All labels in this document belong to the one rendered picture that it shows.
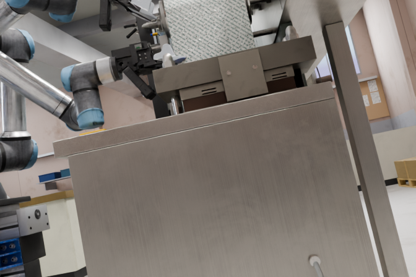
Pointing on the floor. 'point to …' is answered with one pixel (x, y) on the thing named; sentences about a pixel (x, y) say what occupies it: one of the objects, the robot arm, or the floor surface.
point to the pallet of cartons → (406, 172)
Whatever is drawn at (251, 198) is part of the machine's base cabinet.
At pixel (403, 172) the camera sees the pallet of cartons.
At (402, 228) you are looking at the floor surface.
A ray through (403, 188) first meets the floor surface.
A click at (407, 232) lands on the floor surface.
